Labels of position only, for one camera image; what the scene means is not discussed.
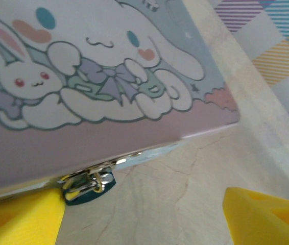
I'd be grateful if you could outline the pastel cartoon tin box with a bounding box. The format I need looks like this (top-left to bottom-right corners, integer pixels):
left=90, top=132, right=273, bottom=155
left=0, top=0, right=241, bottom=203

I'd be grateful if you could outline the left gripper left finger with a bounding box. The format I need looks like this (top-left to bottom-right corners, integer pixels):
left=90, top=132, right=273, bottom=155
left=0, top=188, right=66, bottom=245

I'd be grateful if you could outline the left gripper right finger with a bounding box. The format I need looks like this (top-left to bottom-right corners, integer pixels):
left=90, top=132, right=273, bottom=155
left=223, top=187, right=289, bottom=245

